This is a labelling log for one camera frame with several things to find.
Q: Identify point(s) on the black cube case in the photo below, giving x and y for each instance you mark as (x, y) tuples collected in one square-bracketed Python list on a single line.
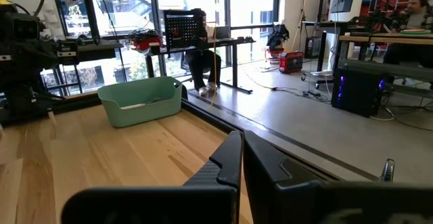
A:
[(313, 48)]

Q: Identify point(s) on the grey laptop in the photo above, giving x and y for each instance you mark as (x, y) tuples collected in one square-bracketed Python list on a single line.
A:
[(221, 32)]

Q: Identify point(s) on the black computer tower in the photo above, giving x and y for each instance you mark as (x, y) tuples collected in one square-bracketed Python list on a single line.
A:
[(358, 92)]

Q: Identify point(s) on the large glass window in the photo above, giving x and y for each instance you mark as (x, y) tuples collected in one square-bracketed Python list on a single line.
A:
[(250, 4)]

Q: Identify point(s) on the black office desk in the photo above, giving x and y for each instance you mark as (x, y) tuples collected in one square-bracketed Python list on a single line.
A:
[(223, 42)]

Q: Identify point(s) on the red portable power station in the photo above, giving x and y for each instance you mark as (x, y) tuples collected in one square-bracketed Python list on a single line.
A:
[(291, 61)]

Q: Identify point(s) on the green plastic bin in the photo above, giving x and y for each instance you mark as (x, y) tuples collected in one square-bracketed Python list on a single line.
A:
[(145, 115)]

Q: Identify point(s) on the wooden workbench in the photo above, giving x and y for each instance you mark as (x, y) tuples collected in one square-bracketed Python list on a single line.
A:
[(372, 39)]

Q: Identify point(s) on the person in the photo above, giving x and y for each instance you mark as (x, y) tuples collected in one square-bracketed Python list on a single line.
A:
[(203, 61), (414, 17)]

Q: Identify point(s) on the black perforated panel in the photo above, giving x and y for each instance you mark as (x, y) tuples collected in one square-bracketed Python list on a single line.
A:
[(182, 27)]

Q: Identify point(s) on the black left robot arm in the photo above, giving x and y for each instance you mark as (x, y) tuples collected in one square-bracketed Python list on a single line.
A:
[(20, 105)]

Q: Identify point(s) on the white wheeled stand base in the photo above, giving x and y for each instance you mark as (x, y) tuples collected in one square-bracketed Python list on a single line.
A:
[(318, 75)]

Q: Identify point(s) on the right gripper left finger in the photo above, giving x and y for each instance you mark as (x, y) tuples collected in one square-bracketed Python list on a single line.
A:
[(152, 207)]

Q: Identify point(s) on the black slanted pole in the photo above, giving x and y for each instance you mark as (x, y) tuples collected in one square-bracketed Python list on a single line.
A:
[(89, 14)]

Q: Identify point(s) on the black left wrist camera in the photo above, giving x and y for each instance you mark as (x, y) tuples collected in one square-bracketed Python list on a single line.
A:
[(20, 27)]

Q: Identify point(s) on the dark grey desk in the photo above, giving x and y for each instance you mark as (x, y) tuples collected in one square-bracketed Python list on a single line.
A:
[(108, 45)]

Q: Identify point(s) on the black background robot arm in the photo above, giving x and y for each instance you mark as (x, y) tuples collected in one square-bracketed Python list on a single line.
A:
[(377, 21)]

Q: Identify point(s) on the black standing desk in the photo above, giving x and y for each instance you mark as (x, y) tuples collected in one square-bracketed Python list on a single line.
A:
[(321, 51)]

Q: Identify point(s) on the green orange disc stack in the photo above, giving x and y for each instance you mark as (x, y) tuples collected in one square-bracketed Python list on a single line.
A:
[(416, 32)]

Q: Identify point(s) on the yellow tape tag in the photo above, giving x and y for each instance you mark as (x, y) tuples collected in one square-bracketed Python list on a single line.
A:
[(5, 2)]

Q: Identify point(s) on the red bag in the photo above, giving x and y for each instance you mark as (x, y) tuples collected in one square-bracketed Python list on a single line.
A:
[(145, 43)]

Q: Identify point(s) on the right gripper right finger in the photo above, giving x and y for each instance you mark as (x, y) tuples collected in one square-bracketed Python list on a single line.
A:
[(321, 207)]

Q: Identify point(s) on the black backpack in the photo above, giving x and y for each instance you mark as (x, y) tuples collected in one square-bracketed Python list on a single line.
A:
[(277, 36)]

